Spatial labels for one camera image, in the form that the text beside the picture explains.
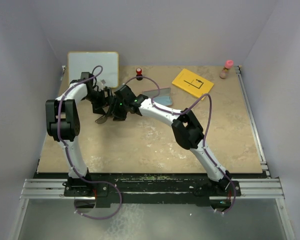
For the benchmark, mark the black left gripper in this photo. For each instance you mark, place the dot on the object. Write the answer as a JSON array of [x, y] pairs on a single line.
[[98, 108]]

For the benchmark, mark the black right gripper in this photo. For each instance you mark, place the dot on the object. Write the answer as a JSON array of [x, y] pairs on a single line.
[[119, 116]]

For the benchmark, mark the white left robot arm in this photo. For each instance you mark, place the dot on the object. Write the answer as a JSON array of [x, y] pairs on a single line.
[[63, 124]]

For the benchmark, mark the pink capped small bottle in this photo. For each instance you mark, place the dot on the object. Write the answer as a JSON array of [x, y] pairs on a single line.
[[226, 68]]

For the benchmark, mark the metal frame sunglasses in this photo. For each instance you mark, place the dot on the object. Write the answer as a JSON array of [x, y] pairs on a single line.
[[108, 114]]

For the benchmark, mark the yellow book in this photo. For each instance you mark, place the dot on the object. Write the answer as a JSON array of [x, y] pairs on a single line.
[[192, 83]]

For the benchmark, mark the yellow framed whiteboard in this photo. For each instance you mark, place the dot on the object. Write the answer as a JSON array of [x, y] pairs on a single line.
[[85, 61]]

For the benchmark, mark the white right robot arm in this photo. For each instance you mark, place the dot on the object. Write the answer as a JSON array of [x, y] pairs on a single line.
[[187, 130]]

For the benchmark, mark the pink glasses case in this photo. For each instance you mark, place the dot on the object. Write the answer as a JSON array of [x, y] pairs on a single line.
[[155, 92]]

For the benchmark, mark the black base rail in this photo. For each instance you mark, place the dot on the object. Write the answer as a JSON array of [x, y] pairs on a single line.
[[146, 188]]

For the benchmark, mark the red black stamp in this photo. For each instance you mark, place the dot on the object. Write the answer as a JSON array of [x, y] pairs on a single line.
[[139, 75]]

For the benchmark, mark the blue cleaning cloth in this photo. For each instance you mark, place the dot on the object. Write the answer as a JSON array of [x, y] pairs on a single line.
[[164, 100]]

